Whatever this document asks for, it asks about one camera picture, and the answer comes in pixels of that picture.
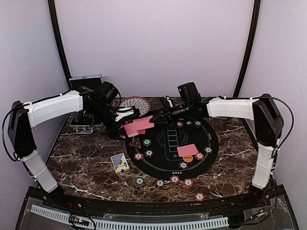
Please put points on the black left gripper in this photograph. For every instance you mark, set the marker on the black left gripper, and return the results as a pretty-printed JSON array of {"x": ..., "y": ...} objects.
[{"x": 114, "y": 134}]

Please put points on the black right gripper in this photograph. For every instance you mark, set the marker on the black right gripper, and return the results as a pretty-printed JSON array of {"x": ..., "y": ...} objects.
[{"x": 166, "y": 113}]

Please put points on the red chip mat top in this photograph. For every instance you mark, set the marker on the red chip mat top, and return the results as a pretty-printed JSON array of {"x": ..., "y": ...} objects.
[{"x": 180, "y": 124}]

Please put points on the red chip mat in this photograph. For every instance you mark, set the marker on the red chip mat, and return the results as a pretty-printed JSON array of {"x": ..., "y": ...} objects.
[
  {"x": 138, "y": 156},
  {"x": 180, "y": 124},
  {"x": 199, "y": 156}
]

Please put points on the face up red card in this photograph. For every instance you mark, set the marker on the face up red card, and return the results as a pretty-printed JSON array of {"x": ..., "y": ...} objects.
[{"x": 143, "y": 123}]

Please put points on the orange big blind button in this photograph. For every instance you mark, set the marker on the orange big blind button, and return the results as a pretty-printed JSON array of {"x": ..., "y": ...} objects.
[{"x": 188, "y": 159}]

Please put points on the black chip mat front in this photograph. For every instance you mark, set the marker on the black chip mat front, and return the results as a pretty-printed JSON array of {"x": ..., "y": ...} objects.
[{"x": 183, "y": 165}]

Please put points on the red playing card deck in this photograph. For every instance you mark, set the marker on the red playing card deck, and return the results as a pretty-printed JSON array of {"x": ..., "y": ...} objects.
[{"x": 130, "y": 130}]

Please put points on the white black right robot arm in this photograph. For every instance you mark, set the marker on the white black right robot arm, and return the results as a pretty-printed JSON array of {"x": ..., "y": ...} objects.
[{"x": 262, "y": 110}]

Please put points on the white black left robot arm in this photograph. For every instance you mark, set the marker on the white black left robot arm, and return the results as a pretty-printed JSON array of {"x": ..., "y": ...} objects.
[{"x": 25, "y": 116}]

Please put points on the patterned ceramic plate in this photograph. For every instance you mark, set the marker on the patterned ceramic plate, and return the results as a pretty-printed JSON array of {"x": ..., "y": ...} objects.
[{"x": 140, "y": 103}]

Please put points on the aluminium poker chip case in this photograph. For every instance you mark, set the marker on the aluminium poker chip case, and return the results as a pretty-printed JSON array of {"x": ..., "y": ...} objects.
[{"x": 82, "y": 121}]

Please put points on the triangular all in button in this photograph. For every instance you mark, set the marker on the triangular all in button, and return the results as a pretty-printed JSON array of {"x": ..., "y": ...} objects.
[{"x": 136, "y": 143}]

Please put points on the round black poker mat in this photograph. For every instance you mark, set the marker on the round black poker mat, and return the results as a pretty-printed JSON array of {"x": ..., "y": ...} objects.
[{"x": 166, "y": 139}]

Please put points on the yellow card box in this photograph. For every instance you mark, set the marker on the yellow card box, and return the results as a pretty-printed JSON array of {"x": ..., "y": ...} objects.
[{"x": 119, "y": 163}]

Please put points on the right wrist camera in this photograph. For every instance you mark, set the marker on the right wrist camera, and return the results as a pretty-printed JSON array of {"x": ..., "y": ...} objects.
[{"x": 167, "y": 102}]

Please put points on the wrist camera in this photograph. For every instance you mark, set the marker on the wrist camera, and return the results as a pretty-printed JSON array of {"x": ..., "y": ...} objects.
[
  {"x": 167, "y": 102},
  {"x": 126, "y": 111}
]

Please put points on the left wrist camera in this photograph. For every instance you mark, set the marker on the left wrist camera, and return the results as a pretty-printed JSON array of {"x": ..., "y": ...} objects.
[{"x": 126, "y": 111}]

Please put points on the white cable duct strip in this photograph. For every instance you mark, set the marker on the white cable duct strip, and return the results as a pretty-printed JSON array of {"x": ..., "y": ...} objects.
[{"x": 131, "y": 222}]

